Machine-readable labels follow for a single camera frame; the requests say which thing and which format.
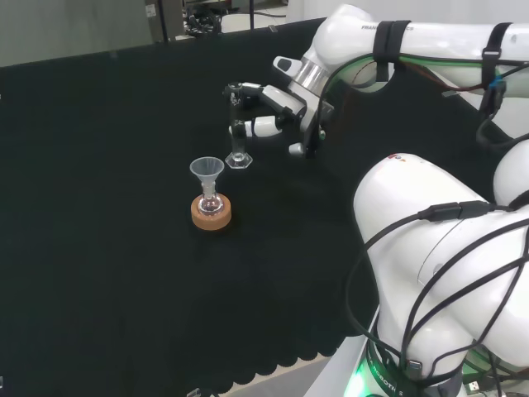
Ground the black table cloth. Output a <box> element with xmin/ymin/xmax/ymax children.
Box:
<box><xmin>0</xmin><ymin>17</ymin><xmax>529</xmax><ymax>395</ymax></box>

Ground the clear glass graduated cylinder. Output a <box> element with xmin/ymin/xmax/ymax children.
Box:
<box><xmin>225</xmin><ymin>82</ymin><xmax>254</xmax><ymax>170</ymax></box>

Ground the clear plastic funnel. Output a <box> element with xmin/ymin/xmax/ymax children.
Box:
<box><xmin>189</xmin><ymin>156</ymin><xmax>226</xmax><ymax>196</ymax></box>

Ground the black arm cable with plug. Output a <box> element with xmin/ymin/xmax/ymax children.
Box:
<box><xmin>346</xmin><ymin>199</ymin><xmax>529</xmax><ymax>392</ymax></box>

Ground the cork ring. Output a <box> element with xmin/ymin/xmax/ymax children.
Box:
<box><xmin>190</xmin><ymin>193</ymin><xmax>233</xmax><ymax>233</ymax></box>

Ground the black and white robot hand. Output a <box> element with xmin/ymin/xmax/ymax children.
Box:
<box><xmin>229</xmin><ymin>82</ymin><xmax>335</xmax><ymax>160</ymax></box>

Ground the grey cabinet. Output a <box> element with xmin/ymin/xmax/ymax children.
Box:
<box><xmin>144</xmin><ymin>0</ymin><xmax>186</xmax><ymax>43</ymax></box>

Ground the black cable pile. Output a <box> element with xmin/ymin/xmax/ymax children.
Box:
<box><xmin>183</xmin><ymin>7</ymin><xmax>223</xmax><ymax>35</ymax></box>

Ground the clear round-bottom flask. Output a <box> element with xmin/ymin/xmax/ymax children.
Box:
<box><xmin>198</xmin><ymin>188</ymin><xmax>225</xmax><ymax>218</ymax></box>

